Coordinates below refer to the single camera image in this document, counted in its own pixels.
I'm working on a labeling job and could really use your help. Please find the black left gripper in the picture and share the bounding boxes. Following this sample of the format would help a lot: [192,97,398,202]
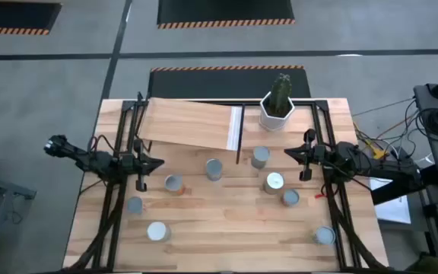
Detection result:
[122,139,166,193]

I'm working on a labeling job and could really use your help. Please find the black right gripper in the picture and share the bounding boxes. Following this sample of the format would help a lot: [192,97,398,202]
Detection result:
[284,128,330,183]

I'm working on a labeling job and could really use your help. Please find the pink mixed fruit can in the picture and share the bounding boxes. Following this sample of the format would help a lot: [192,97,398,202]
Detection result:
[163,174,186,197]

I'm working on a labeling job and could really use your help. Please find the large green oranges can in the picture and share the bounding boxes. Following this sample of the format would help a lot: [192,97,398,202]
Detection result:
[262,171,286,196]

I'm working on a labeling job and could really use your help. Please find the blue berries can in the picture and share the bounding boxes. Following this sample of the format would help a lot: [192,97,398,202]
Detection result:
[250,145,271,170]

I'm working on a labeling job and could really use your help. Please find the small carrot-print can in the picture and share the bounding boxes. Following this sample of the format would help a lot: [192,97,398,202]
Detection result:
[126,196,144,215]

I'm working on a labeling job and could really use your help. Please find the large blue peaches can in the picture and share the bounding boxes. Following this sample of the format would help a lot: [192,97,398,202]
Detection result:
[146,221,173,244]

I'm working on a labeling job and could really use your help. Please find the large yellow-green fruit can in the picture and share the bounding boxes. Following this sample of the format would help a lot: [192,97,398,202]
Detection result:
[312,225,337,246]

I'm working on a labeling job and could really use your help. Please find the white hexagonal plant pot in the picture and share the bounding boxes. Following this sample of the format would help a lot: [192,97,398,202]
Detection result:
[259,91,296,132]

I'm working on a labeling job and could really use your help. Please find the light wooden board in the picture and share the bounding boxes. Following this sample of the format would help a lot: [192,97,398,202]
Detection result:
[137,97,246,165]

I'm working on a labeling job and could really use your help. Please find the black mat with striped edge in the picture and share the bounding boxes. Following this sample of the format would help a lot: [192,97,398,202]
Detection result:
[0,2,63,37]
[157,0,296,30]
[147,65,312,100]

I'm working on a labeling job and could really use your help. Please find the black desk support bar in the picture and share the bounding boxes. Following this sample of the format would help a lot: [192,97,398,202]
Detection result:
[370,163,438,206]

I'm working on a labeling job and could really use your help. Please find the white paper sheet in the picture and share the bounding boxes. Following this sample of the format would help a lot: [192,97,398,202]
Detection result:
[369,178,412,225]

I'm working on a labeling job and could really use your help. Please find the grey equipment stand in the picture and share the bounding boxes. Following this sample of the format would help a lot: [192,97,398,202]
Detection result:
[412,68,438,191]

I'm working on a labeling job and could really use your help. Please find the black metal table frame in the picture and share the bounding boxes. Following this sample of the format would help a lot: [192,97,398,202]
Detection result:
[61,91,393,274]

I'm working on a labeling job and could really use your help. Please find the yellow cable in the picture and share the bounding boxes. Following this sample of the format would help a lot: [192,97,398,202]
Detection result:
[355,129,389,161]

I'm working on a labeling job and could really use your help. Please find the thin grey cable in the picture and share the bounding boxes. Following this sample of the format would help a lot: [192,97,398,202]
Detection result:
[351,97,416,117]

